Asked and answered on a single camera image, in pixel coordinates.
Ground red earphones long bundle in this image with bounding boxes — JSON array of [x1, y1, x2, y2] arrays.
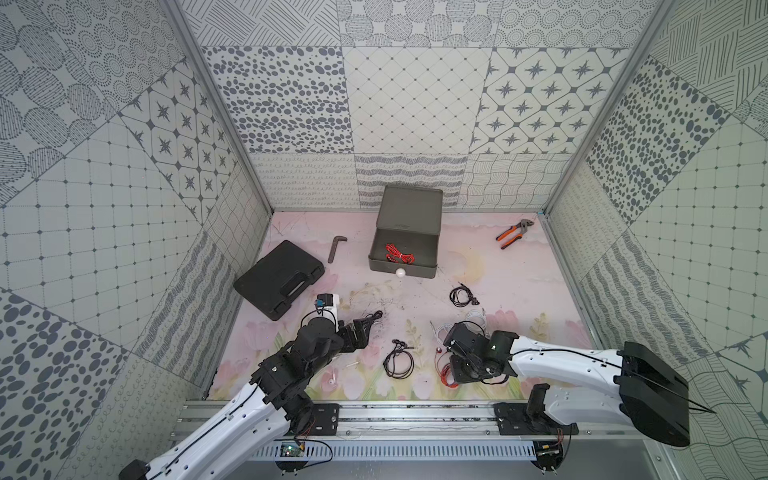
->
[[433, 347, 459, 389]]

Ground red earphones small bundle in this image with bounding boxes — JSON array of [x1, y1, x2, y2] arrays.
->
[[385, 243, 415, 265]]

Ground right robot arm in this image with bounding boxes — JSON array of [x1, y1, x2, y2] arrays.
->
[[443, 321, 713, 447]]

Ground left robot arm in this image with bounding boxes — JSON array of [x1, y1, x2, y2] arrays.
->
[[118, 310, 383, 479]]

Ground white earphones left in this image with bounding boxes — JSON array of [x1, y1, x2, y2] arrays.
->
[[320, 352, 359, 388]]

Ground white earphones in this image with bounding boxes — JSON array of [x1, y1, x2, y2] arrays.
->
[[430, 322, 456, 345], [465, 308, 487, 330], [320, 352, 359, 388]]

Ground white earphones right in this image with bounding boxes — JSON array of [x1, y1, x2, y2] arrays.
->
[[465, 308, 487, 330]]

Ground white earphones centre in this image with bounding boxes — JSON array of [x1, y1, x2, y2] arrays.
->
[[430, 322, 456, 345]]

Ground black earphones front loop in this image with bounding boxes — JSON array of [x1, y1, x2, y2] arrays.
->
[[383, 339, 415, 380]]

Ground black plastic tool case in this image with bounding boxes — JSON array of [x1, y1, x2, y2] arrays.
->
[[234, 240, 325, 321]]

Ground dark hex key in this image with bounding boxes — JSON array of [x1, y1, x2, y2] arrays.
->
[[327, 235, 348, 264]]

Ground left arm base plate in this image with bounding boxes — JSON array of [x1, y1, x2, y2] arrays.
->
[[289, 403, 340, 438]]

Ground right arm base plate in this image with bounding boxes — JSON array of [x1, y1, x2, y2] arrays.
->
[[493, 383, 579, 436]]

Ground aluminium mounting rail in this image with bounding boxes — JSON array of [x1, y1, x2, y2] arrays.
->
[[170, 398, 661, 444]]

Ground slotted cable duct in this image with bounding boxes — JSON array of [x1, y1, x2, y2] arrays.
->
[[249, 440, 536, 462]]

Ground drawer cabinet frame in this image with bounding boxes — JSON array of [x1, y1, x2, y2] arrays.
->
[[376, 184, 443, 235]]

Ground orange handled pliers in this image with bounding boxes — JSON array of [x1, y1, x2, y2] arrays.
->
[[495, 219, 535, 250]]

